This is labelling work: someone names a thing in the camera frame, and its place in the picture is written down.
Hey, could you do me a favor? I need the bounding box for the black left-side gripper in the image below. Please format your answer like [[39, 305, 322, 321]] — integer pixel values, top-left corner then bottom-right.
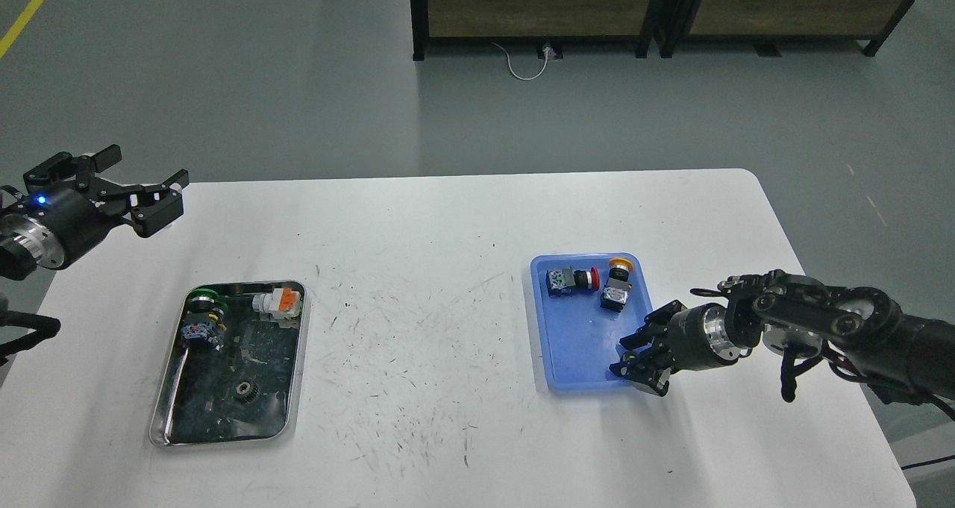
[[1, 145, 189, 272]]

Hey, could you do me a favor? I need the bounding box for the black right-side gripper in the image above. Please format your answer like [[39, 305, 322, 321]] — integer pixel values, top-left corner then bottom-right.
[[608, 301, 747, 397]]

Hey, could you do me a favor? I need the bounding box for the black gear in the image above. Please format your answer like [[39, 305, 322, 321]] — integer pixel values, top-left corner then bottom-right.
[[231, 380, 260, 404]]

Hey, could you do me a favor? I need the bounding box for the black right-side robot arm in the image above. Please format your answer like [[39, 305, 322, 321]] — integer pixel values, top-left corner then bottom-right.
[[608, 269, 954, 417]]

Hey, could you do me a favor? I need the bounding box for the black left-side robot arm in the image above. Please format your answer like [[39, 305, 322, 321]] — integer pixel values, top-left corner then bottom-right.
[[1, 145, 190, 283]]

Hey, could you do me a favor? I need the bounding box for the blue plastic tray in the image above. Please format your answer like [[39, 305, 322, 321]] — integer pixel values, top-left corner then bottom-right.
[[530, 252, 654, 395]]

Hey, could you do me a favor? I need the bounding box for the silver metal tray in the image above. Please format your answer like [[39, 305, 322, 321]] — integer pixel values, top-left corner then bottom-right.
[[148, 280, 308, 448]]

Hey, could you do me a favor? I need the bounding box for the wooden cabinet right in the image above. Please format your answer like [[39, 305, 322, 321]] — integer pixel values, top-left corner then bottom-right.
[[657, 0, 905, 58]]

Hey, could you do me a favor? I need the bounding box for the wooden cabinet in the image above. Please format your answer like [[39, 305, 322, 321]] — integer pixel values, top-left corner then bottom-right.
[[657, 0, 905, 58], [410, 0, 669, 62]]

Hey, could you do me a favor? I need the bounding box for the wooden cabinet left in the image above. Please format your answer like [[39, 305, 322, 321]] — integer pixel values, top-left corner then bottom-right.
[[410, 0, 669, 62]]

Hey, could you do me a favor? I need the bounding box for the yellow push button switch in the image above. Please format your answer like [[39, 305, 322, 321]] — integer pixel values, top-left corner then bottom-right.
[[601, 257, 634, 312]]

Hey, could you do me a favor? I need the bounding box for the red push button switch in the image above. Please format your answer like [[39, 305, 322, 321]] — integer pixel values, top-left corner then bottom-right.
[[545, 266, 601, 297]]

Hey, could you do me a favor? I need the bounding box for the green push button switch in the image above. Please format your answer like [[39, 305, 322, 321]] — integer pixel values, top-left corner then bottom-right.
[[178, 287, 229, 351]]

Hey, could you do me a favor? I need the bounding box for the orange white switch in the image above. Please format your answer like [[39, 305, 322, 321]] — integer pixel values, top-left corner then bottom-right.
[[251, 287, 301, 322]]

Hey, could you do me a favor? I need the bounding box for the white cable on floor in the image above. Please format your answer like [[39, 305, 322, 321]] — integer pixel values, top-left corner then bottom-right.
[[489, 41, 562, 81]]

